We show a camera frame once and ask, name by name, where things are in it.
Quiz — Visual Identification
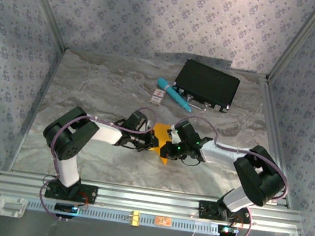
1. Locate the yellow paper sheet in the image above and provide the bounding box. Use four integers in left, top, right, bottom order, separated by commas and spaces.
145, 121, 176, 167

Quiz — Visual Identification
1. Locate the small red white card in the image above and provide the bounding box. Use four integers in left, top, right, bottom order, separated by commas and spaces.
148, 87, 167, 106

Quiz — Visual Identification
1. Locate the teal pen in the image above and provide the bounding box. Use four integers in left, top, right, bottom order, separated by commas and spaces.
153, 76, 196, 113

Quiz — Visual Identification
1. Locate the black hard case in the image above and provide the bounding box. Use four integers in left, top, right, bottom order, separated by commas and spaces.
170, 57, 243, 116

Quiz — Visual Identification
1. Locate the orange label tag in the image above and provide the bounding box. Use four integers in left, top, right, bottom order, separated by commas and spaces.
154, 215, 173, 228

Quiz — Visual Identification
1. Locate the yellow connector block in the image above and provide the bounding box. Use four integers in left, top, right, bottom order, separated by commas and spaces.
126, 210, 142, 227

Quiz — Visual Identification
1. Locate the black electronics module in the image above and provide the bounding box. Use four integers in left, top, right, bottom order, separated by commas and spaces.
216, 223, 239, 236
54, 202, 80, 217

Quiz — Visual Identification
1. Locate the left gripper thin black cable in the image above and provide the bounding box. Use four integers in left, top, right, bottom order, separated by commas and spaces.
110, 117, 135, 151

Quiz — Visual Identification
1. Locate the gripper thin black cable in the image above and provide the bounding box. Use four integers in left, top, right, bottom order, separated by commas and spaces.
180, 155, 201, 169
110, 117, 135, 151

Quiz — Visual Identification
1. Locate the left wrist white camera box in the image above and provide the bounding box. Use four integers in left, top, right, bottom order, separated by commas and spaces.
145, 118, 158, 133

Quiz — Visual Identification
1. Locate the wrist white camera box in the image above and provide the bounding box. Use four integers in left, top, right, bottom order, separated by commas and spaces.
145, 118, 158, 133
168, 128, 181, 145

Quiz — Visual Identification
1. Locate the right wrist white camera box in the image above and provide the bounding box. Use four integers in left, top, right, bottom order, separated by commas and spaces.
168, 128, 181, 145

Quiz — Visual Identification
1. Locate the right gripper thin black cable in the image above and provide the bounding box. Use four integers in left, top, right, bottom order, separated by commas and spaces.
180, 155, 201, 169

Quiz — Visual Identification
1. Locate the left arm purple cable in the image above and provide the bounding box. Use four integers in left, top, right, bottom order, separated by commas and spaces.
37, 94, 159, 234

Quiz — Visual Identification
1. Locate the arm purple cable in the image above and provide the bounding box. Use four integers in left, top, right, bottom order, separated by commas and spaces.
160, 113, 296, 236
37, 94, 159, 234

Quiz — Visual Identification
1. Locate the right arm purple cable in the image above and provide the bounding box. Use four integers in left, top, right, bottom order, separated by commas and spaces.
160, 113, 296, 236

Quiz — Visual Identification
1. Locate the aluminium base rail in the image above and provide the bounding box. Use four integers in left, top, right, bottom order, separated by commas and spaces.
0, 168, 305, 236

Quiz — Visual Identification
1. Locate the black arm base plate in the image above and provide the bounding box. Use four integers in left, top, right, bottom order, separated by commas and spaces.
198, 199, 253, 226
44, 178, 99, 206

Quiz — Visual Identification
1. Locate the aluminium side rail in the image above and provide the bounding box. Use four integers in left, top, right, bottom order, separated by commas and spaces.
246, 78, 311, 210
8, 42, 67, 177

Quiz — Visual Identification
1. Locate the slotted grey cable strip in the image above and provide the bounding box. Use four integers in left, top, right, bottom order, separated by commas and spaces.
26, 196, 221, 236

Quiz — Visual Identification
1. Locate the thin red wire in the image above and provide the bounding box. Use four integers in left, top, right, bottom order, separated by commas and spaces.
77, 191, 91, 208

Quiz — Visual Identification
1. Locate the aluminium frame post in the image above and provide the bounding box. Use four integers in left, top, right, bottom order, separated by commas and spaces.
9, 0, 74, 52
267, 0, 315, 88

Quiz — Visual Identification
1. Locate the silver metal bracket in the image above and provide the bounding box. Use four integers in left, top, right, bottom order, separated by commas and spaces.
0, 195, 28, 220

